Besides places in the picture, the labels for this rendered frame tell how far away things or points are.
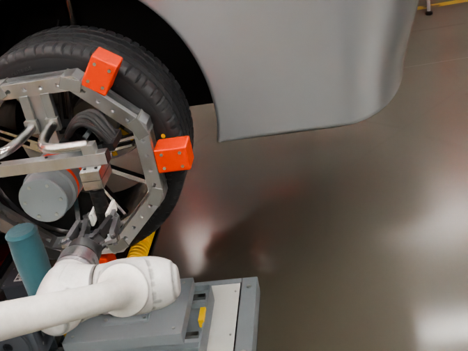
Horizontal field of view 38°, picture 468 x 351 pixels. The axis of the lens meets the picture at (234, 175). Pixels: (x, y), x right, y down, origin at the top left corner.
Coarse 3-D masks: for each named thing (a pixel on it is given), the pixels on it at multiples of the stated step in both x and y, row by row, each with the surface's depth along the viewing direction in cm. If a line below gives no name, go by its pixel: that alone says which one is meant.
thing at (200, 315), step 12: (204, 288) 249; (204, 300) 240; (192, 312) 239; (204, 312) 232; (192, 324) 233; (204, 324) 229; (192, 336) 223; (204, 336) 227; (60, 348) 229; (132, 348) 225; (144, 348) 224; (156, 348) 224; (168, 348) 223; (180, 348) 223; (192, 348) 222; (204, 348) 225
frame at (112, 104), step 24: (48, 72) 180; (72, 72) 176; (0, 96) 178; (96, 96) 176; (120, 96) 182; (120, 120) 179; (144, 120) 180; (144, 144) 182; (144, 168) 185; (0, 216) 196; (144, 216) 192; (48, 240) 202; (120, 240) 196
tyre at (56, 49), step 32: (64, 32) 193; (96, 32) 195; (0, 64) 183; (32, 64) 182; (64, 64) 182; (128, 64) 185; (160, 64) 201; (128, 96) 185; (160, 96) 186; (160, 128) 188; (192, 128) 210; (160, 224) 203
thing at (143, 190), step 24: (0, 120) 202; (0, 144) 205; (24, 144) 196; (120, 144) 195; (120, 168) 199; (0, 192) 202; (120, 192) 224; (144, 192) 205; (24, 216) 205; (72, 216) 213; (120, 216) 205
